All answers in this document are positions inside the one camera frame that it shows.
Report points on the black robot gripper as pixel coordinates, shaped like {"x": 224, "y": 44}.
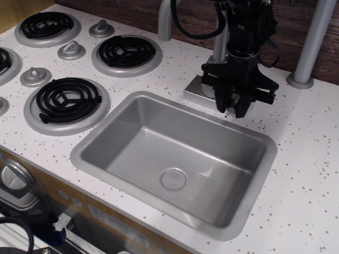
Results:
{"x": 240, "y": 75}

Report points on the silver faucet lever handle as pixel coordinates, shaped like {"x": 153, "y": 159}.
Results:
{"x": 231, "y": 109}

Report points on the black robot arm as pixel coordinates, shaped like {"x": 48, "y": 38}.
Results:
{"x": 250, "y": 25}

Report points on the grey vertical support pole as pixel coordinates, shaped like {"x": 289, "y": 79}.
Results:
{"x": 301, "y": 78}

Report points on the silver faucet with base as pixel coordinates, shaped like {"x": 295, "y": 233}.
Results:
{"x": 196, "y": 91}

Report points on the grey plastic sink basin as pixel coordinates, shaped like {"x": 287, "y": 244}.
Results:
{"x": 205, "y": 172}

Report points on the back right stove burner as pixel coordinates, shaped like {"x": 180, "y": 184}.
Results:
{"x": 126, "y": 56}

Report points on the silver stove knob back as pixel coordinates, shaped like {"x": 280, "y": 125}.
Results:
{"x": 101, "y": 30}

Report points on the silver stove knob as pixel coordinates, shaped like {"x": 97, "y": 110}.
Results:
{"x": 101, "y": 30}
{"x": 35, "y": 77}
{"x": 71, "y": 51}

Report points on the front right stove burner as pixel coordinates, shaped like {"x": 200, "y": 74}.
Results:
{"x": 66, "y": 106}

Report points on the silver stove knob middle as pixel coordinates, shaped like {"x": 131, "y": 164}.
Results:
{"x": 71, "y": 51}

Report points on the silver stove knob front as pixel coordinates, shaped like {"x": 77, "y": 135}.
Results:
{"x": 35, "y": 77}

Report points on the back left stove burner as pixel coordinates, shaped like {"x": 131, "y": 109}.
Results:
{"x": 47, "y": 29}

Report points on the left edge stove burner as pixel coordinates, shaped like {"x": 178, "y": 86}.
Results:
{"x": 11, "y": 65}

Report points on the silver oven dial knob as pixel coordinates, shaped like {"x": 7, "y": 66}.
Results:
{"x": 16, "y": 179}

